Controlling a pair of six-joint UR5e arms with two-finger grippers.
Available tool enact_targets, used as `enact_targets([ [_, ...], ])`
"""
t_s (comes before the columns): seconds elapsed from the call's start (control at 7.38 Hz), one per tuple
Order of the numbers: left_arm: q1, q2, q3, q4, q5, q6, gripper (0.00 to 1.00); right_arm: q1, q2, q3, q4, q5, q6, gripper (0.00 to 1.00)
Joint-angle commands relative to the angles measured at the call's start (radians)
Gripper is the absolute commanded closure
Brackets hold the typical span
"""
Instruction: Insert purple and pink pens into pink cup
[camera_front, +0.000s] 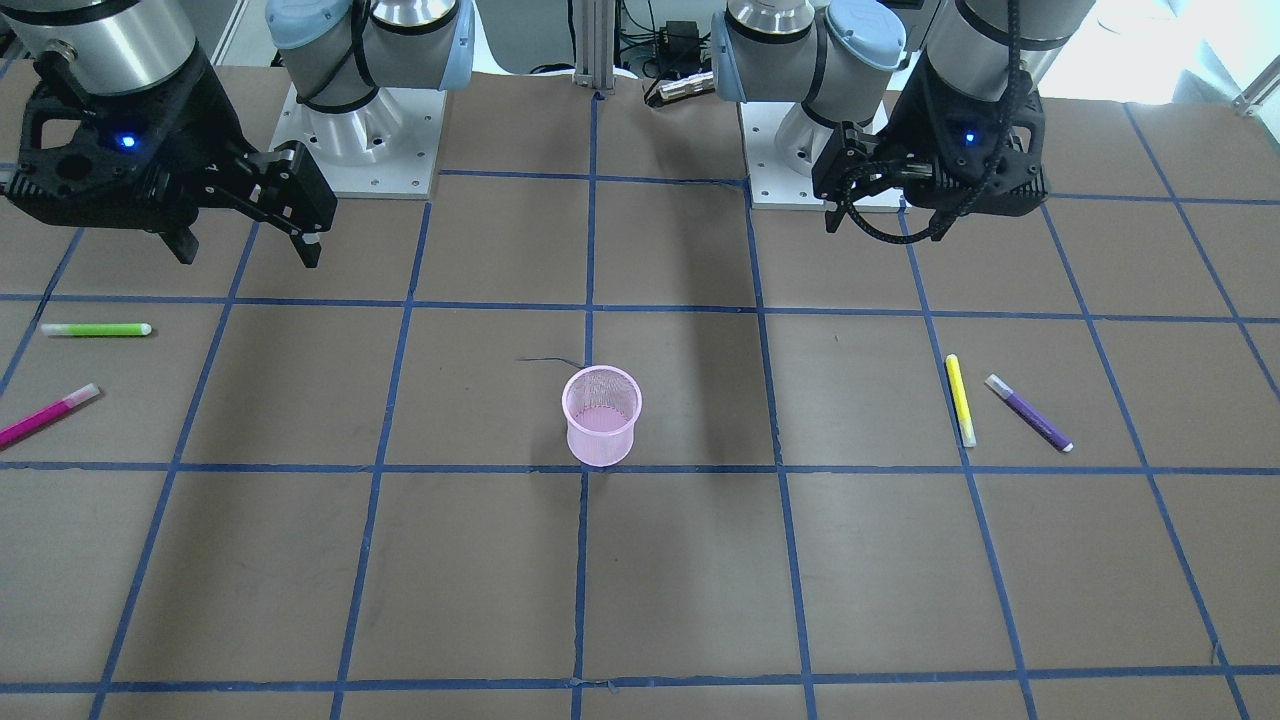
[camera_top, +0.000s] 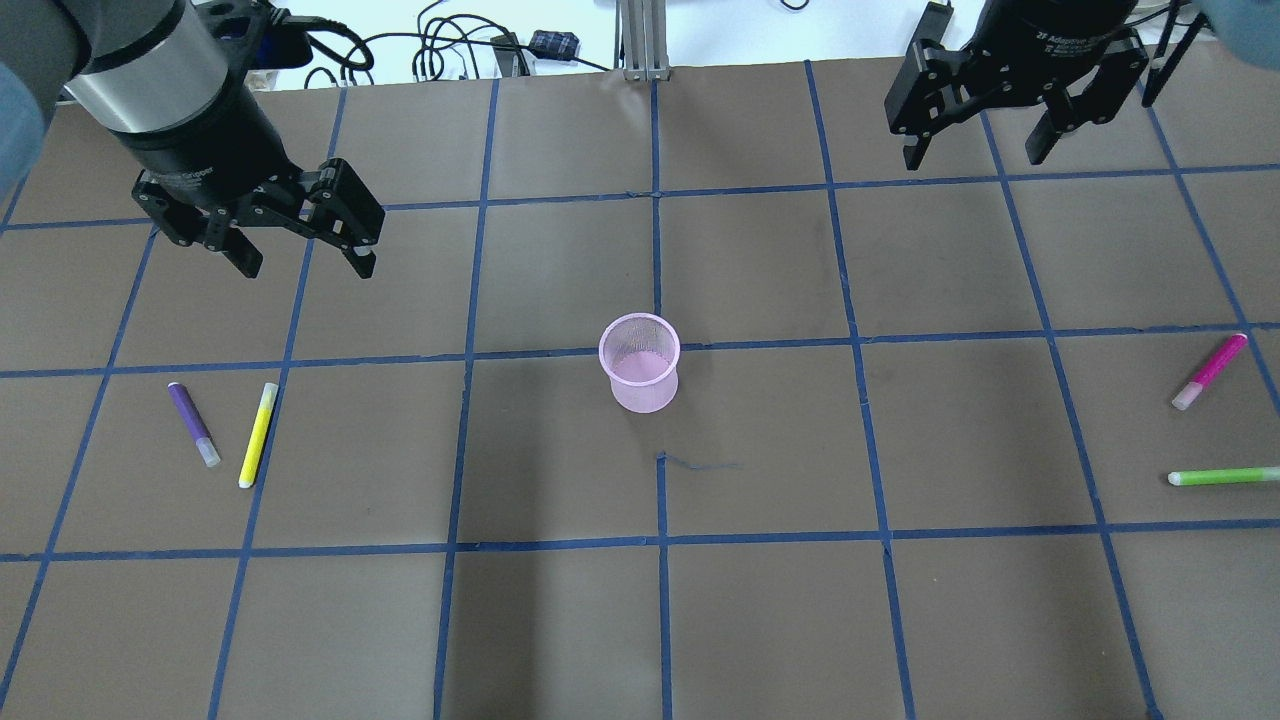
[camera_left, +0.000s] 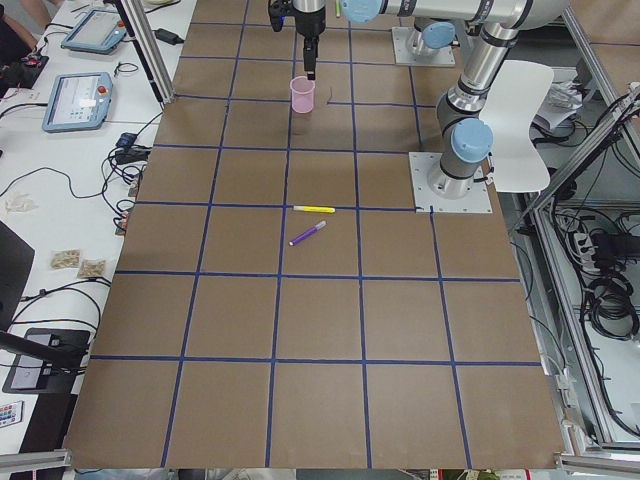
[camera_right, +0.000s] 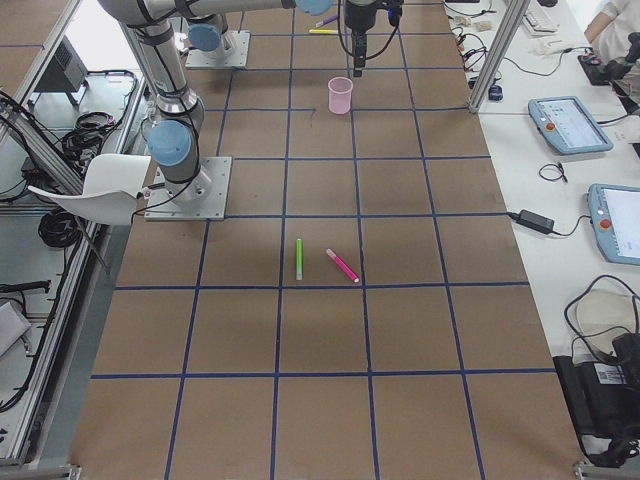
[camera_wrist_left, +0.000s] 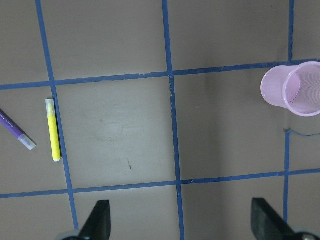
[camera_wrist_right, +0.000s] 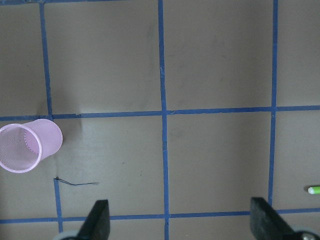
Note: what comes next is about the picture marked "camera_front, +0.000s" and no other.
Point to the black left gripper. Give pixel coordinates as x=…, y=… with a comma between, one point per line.
x=908, y=138

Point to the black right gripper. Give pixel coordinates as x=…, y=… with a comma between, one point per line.
x=200, y=128

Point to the purple marker pen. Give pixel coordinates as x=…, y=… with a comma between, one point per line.
x=1030, y=414

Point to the pink marker pen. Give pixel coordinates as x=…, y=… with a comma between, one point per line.
x=47, y=415

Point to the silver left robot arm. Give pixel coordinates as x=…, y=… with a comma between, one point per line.
x=836, y=61

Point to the pink mesh cup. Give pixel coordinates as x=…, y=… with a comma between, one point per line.
x=601, y=405

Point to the green marker pen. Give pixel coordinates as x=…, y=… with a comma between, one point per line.
x=96, y=330

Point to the yellow marker pen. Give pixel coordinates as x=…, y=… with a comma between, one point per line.
x=963, y=413

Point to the black power adapter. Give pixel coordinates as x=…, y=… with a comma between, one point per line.
x=679, y=48

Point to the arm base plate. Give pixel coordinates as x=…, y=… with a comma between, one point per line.
x=380, y=170
x=781, y=144

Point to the aluminium frame post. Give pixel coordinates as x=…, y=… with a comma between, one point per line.
x=594, y=42

